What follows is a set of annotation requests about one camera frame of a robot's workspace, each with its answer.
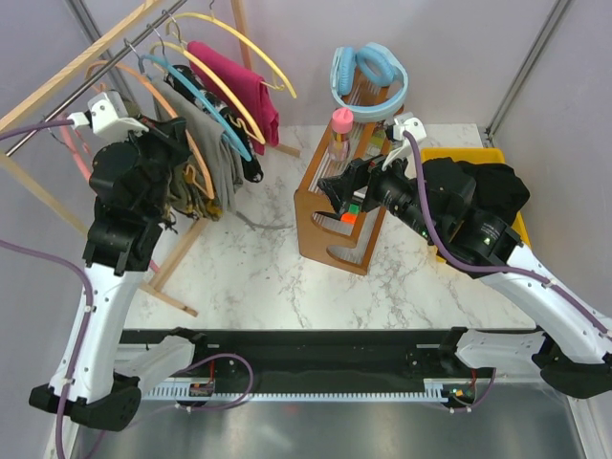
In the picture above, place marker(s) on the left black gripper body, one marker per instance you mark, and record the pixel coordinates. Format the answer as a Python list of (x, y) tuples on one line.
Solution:
[(160, 150)]

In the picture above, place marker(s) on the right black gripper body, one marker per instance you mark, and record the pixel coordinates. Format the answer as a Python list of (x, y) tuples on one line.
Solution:
[(389, 188)]

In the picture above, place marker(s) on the camouflage trousers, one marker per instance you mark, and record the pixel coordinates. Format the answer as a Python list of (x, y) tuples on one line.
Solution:
[(186, 195)]

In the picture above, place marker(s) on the pink hanger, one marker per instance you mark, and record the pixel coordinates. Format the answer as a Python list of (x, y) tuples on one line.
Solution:
[(78, 148)]

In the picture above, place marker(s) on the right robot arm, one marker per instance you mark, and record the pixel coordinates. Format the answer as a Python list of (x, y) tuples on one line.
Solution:
[(570, 347)]

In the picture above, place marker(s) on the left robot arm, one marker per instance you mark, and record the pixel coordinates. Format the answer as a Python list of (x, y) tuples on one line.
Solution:
[(130, 179)]

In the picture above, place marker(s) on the grey trousers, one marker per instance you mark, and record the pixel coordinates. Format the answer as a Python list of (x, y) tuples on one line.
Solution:
[(224, 165)]

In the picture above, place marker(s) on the blue hanger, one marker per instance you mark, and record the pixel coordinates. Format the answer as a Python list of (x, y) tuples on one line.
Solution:
[(230, 135)]

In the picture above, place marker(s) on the inner yellow hanger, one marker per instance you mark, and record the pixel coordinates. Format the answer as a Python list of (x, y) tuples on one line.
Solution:
[(249, 122)]

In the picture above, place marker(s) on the yellow hanger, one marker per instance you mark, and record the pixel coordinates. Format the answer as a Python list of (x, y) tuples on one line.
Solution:
[(249, 122), (279, 82)]

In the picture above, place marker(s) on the magenta trousers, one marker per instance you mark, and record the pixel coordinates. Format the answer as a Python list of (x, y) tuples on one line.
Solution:
[(246, 85)]

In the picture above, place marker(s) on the outer yellow hanger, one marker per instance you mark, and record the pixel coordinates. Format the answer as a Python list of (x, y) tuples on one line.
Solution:
[(279, 82)]

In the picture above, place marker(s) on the orange cube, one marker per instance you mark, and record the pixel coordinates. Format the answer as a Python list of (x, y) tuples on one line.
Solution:
[(348, 218)]

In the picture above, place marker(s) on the green booklet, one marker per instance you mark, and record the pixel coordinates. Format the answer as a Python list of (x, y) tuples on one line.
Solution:
[(375, 144)]

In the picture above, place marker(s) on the pink cap bottle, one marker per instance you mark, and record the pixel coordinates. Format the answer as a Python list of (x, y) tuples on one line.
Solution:
[(341, 126)]

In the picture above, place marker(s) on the wooden desk shelf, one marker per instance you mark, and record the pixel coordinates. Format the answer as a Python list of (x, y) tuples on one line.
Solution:
[(348, 246)]

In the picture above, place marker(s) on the yellow plastic tray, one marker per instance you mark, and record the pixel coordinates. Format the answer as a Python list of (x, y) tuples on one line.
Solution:
[(478, 153)]

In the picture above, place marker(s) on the light blue headphones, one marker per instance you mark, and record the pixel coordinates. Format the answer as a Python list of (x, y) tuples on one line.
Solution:
[(380, 67)]

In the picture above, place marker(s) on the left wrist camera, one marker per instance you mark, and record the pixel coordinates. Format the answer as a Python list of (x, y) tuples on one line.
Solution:
[(108, 118)]

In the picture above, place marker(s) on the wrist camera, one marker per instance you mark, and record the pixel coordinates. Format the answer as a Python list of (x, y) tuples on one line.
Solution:
[(395, 132), (108, 118)]

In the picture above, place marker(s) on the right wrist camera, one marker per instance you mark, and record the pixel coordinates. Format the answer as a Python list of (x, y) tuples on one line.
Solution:
[(395, 132)]

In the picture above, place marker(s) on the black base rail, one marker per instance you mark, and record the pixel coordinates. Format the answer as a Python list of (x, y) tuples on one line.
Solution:
[(431, 367)]

